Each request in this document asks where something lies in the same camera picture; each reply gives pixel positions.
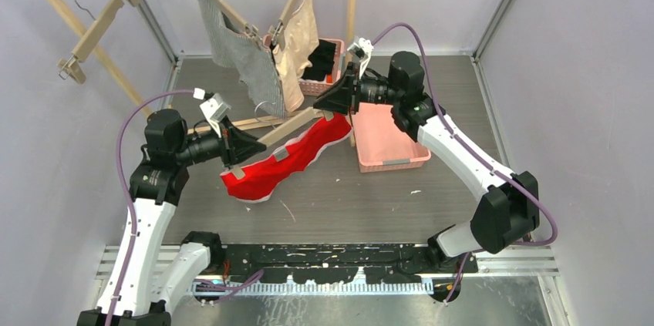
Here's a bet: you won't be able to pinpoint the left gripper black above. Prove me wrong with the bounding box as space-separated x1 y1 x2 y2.
174 116 265 170

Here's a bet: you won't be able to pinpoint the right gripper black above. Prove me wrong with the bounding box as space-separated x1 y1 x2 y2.
313 62 401 116

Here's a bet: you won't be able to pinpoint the wooden hanger of red underwear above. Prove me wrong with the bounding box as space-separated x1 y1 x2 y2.
230 108 335 177

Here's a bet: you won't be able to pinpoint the red underwear white trim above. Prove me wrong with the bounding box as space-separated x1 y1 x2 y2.
221 114 352 203

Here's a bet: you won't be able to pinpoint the grey striped underwear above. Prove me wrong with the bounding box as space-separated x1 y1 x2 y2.
197 0 287 118

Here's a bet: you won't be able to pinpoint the wooden hanger of striped underwear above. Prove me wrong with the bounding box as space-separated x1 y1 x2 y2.
211 0 261 41

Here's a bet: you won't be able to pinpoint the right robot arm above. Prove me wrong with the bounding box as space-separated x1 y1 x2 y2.
314 51 540 273

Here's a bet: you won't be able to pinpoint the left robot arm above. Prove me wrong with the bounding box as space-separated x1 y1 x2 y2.
77 109 266 325

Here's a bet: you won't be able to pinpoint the beige underwear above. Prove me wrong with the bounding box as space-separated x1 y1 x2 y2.
272 0 319 112

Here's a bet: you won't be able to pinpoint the wooden hanger of beige underwear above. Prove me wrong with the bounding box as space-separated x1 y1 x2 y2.
269 0 302 46

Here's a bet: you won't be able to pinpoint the empty wooden clip hanger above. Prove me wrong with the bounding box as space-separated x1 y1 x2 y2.
57 0 142 84

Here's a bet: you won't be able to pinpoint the pink basket with black clothes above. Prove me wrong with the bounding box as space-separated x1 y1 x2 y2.
255 34 330 102

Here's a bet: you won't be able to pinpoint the black clothes in basket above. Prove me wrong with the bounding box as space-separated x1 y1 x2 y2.
301 39 336 82

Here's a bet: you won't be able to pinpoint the empty pink basket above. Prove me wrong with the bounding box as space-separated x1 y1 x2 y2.
352 103 431 173

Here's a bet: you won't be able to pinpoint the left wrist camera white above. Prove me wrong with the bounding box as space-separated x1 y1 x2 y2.
193 88 231 138

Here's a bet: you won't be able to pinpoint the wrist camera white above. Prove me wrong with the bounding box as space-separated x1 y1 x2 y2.
193 88 231 138
348 36 374 79

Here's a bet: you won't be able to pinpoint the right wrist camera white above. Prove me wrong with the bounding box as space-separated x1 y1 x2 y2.
348 36 374 79

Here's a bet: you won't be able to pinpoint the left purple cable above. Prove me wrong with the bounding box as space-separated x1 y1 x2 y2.
104 89 208 326

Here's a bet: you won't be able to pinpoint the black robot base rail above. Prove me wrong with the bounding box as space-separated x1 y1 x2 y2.
201 244 477 284

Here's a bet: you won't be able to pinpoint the white slotted cable duct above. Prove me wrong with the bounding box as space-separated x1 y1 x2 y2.
189 278 435 297

